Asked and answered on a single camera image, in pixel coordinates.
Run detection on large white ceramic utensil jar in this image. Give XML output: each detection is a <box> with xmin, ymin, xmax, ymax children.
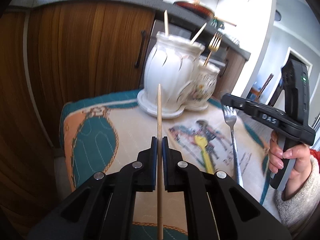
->
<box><xmin>137</xmin><ymin>31</ymin><xmax>205</xmax><ymax>119</ymax></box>

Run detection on yellow green plastic spoon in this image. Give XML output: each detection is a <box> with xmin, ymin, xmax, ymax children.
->
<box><xmin>194</xmin><ymin>135</ymin><xmax>215</xmax><ymax>174</ymax></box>

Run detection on right hand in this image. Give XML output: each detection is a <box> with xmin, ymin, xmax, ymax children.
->
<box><xmin>268</xmin><ymin>131</ymin><xmax>312</xmax><ymax>200</ymax></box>

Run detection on patterned quilted table mat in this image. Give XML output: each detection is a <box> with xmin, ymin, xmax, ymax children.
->
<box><xmin>60</xmin><ymin>90</ymin><xmax>279</xmax><ymax>217</ymax></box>

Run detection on grey kitchen countertop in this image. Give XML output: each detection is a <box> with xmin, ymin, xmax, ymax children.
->
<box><xmin>7</xmin><ymin>0</ymin><xmax>252</xmax><ymax>61</ymax></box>

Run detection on small floral ceramic jar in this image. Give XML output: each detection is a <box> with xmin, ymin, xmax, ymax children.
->
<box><xmin>185</xmin><ymin>59</ymin><xmax>220</xmax><ymax>111</ymax></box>

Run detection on wooden cabinet doors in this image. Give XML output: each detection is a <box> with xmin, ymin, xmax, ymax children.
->
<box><xmin>1</xmin><ymin>1</ymin><xmax>155</xmax><ymax>215</ymax></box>

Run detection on black cabinet door handle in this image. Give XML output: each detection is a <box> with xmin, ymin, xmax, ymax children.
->
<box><xmin>135</xmin><ymin>30</ymin><xmax>146</xmax><ymax>68</ymax></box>

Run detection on wooden chair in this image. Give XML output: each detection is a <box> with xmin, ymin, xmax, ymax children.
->
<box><xmin>249</xmin><ymin>74</ymin><xmax>274</xmax><ymax>102</ymax></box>

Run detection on gold fork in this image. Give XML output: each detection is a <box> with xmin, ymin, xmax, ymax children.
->
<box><xmin>203</xmin><ymin>31</ymin><xmax>223</xmax><ymax>67</ymax></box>

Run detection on wooden chopstick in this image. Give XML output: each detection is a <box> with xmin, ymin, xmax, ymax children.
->
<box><xmin>190</xmin><ymin>22</ymin><xmax>207</xmax><ymax>44</ymax></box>
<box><xmin>164</xmin><ymin>10</ymin><xmax>169</xmax><ymax>36</ymax></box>
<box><xmin>157</xmin><ymin>83</ymin><xmax>163</xmax><ymax>240</ymax></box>

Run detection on silver steel fork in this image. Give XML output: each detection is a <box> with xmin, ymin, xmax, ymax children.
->
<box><xmin>222</xmin><ymin>105</ymin><xmax>244</xmax><ymax>187</ymax></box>

